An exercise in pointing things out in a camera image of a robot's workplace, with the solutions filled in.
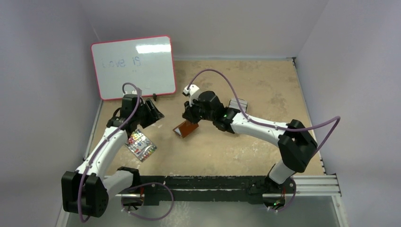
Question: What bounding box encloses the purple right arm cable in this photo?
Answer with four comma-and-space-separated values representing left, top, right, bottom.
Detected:
186, 68, 341, 214

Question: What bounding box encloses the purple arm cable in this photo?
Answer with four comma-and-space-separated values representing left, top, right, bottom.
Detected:
77, 82, 175, 223
186, 68, 341, 214

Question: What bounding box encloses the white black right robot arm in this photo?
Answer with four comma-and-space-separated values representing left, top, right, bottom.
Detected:
182, 87, 317, 192

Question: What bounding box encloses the aluminium rail frame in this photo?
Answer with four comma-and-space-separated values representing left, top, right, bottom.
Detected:
64, 174, 342, 208

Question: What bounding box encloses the pack of coloured markers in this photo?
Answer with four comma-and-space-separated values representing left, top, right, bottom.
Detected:
125, 129, 157, 162

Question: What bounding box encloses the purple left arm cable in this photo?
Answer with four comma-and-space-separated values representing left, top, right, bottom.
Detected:
77, 82, 175, 223

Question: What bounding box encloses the pink framed whiteboard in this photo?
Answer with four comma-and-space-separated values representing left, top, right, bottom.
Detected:
91, 35, 176, 100

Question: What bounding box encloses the beige oval card tray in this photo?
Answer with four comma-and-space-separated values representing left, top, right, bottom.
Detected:
228, 99, 249, 115

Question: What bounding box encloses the brown leather card holder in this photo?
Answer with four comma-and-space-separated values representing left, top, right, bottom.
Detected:
173, 120, 199, 138

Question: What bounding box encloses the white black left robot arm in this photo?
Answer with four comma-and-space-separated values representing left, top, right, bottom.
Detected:
61, 94, 164, 218

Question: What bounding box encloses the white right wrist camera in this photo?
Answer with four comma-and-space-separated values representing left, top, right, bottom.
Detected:
182, 84, 201, 100

